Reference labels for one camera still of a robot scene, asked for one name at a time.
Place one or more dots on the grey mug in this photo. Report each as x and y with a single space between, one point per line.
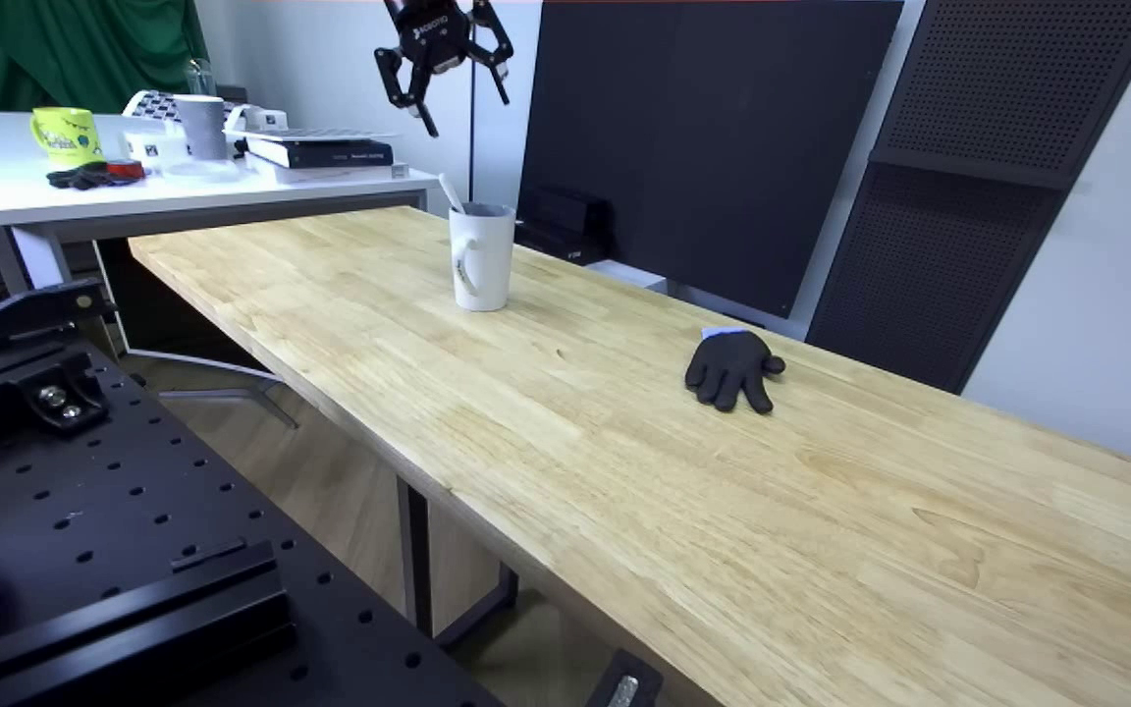
208 126

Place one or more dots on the white ceramic mug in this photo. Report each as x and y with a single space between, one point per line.
481 269

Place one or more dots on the black floor foot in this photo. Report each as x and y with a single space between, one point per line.
626 684

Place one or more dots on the white checkered object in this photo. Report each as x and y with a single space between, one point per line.
151 125

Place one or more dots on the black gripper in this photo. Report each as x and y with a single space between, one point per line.
435 28

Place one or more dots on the white diagonal beam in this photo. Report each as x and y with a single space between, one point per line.
862 160

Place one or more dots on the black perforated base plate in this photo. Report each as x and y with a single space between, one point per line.
109 514

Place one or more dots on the thin silver pole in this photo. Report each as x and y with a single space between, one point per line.
472 151

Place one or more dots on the large dark panel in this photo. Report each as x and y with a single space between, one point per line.
698 142

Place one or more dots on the black rail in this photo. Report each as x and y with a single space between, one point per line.
109 630

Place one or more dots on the dark perforated panel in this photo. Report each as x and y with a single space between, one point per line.
973 200

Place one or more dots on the yellow-green cup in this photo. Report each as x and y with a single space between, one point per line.
64 136

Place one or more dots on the flat white box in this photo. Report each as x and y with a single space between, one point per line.
325 151

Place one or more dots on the black clamp mount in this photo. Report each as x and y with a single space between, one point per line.
16 319

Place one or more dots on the small white desk object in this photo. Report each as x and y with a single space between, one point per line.
259 121

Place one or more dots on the black work glove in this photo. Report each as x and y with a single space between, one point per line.
729 369

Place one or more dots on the white low platform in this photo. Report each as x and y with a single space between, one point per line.
629 277

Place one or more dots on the small black screwed bracket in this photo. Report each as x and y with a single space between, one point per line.
64 404

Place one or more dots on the black table leg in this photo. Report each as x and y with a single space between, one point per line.
418 556

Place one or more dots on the white desk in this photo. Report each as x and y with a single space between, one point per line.
16 184

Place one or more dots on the green curtain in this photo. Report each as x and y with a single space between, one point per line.
56 45

